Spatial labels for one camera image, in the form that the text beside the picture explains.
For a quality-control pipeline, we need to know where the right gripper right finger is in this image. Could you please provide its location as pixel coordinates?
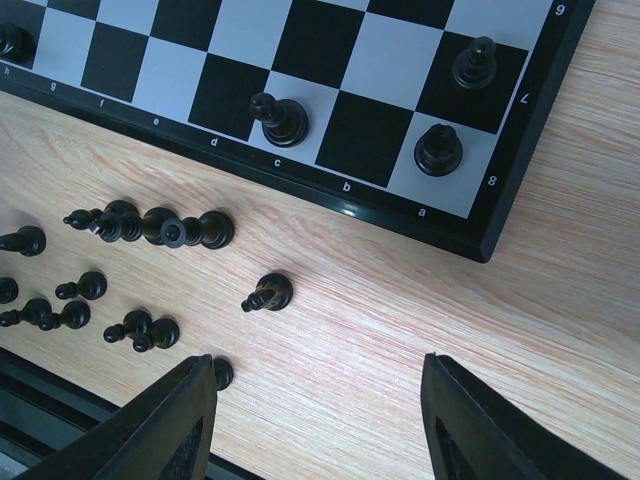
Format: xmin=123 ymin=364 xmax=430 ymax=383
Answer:
xmin=422 ymin=353 xmax=623 ymax=479

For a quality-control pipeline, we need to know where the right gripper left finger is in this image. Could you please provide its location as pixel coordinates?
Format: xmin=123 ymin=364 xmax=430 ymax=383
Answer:
xmin=29 ymin=353 xmax=217 ymax=480

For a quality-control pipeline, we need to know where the black rook piece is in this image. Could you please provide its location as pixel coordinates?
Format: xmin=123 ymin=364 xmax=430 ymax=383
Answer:
xmin=414 ymin=124 xmax=463 ymax=177

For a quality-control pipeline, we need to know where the black bishop piece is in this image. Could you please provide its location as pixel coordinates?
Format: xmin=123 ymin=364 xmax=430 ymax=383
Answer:
xmin=249 ymin=92 xmax=309 ymax=148

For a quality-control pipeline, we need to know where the black pawn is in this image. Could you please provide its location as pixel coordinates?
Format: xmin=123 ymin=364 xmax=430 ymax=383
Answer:
xmin=452 ymin=36 xmax=497 ymax=90
xmin=133 ymin=317 xmax=180 ymax=353
xmin=213 ymin=357 xmax=234 ymax=391
xmin=0 ymin=298 xmax=52 ymax=327
xmin=103 ymin=310 xmax=152 ymax=343
xmin=54 ymin=271 xmax=108 ymax=300
xmin=0 ymin=277 xmax=19 ymax=304
xmin=38 ymin=300 xmax=91 ymax=331
xmin=1 ymin=226 xmax=46 ymax=257

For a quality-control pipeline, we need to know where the black knight piece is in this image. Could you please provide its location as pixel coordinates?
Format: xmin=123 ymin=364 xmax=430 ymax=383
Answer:
xmin=241 ymin=272 xmax=294 ymax=312

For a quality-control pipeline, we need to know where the black and silver chessboard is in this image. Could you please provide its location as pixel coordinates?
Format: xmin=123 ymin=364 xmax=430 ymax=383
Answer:
xmin=1 ymin=1 xmax=593 ymax=263

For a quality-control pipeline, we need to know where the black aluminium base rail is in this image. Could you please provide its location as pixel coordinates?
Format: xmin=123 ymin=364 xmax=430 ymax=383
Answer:
xmin=0 ymin=347 xmax=281 ymax=480

